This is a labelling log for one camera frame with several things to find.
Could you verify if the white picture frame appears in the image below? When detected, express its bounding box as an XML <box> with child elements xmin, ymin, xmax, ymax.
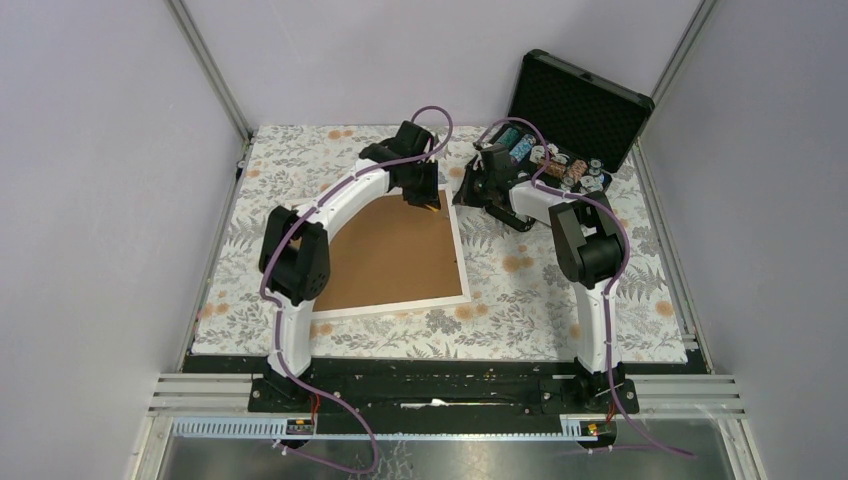
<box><xmin>312</xmin><ymin>184</ymin><xmax>471</xmax><ymax>322</ymax></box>

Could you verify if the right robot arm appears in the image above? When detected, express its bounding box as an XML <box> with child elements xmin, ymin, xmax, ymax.
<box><xmin>453</xmin><ymin>144</ymin><xmax>629</xmax><ymax>412</ymax></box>

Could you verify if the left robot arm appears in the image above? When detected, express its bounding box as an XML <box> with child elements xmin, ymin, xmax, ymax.
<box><xmin>259</xmin><ymin>121</ymin><xmax>442</xmax><ymax>411</ymax></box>

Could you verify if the black poker chip case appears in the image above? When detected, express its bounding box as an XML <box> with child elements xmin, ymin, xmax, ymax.
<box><xmin>483</xmin><ymin>49</ymin><xmax>655</xmax><ymax>193</ymax></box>

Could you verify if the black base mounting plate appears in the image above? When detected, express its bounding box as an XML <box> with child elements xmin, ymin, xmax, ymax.
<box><xmin>183</xmin><ymin>352</ymin><xmax>707</xmax><ymax>435</ymax></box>

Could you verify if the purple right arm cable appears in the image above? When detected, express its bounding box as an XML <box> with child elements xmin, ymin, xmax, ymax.
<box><xmin>475</xmin><ymin>117</ymin><xmax>697</xmax><ymax>460</ymax></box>

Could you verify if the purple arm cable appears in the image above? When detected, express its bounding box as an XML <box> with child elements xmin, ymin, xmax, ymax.
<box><xmin>258</xmin><ymin>104</ymin><xmax>455</xmax><ymax>476</ymax></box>
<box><xmin>475</xmin><ymin>117</ymin><xmax>697</xmax><ymax>460</ymax></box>

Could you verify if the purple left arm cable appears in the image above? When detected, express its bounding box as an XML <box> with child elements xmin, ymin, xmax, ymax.
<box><xmin>258</xmin><ymin>104</ymin><xmax>455</xmax><ymax>476</ymax></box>

